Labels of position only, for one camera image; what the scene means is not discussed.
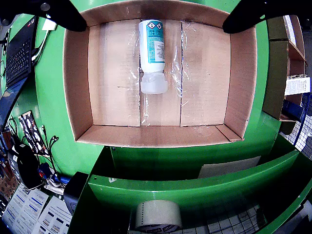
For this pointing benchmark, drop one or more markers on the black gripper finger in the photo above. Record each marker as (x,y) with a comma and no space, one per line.
(61,14)
(246,17)

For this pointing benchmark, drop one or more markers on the white bottle teal label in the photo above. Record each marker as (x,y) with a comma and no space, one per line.
(151,48)

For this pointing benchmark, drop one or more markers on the cardboard box with dark flap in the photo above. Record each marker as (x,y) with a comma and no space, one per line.
(275,73)

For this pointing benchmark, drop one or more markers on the flat cardboard tray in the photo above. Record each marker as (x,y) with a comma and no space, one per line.
(112,85)

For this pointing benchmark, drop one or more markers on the black box device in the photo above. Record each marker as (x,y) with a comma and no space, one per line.
(75,190)

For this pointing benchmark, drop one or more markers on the black laptop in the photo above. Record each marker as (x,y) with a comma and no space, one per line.
(19,56)

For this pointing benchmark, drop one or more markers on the long white printed carton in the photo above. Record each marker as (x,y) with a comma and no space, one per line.
(296,85)

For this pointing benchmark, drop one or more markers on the blue curved panel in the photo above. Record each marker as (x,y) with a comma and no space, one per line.
(9,102)

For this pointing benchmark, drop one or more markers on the blue crate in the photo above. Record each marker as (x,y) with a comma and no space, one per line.
(301,122)

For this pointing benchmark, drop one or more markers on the black white printed board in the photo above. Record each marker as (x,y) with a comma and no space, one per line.
(31,131)

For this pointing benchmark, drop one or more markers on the grey paper sheet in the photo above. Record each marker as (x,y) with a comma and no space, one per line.
(226,168)

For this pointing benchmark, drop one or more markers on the small blue red device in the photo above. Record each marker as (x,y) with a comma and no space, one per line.
(44,170)

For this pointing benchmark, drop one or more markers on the black bag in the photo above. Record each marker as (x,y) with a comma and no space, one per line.
(28,168)

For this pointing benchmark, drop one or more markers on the blue tube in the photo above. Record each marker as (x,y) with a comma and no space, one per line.
(62,179)

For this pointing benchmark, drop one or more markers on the white cloth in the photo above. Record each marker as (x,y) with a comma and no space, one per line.
(53,186)

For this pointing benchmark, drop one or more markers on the green metal cabinet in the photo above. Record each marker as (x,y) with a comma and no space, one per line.
(170,192)

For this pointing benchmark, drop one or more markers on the white printed paper sheet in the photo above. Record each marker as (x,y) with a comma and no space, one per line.
(56,217)
(24,212)

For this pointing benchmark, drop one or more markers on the white grid sheet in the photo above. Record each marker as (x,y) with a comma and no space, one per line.
(234,221)

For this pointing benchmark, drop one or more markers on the white tape roll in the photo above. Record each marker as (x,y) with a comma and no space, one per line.
(158,214)

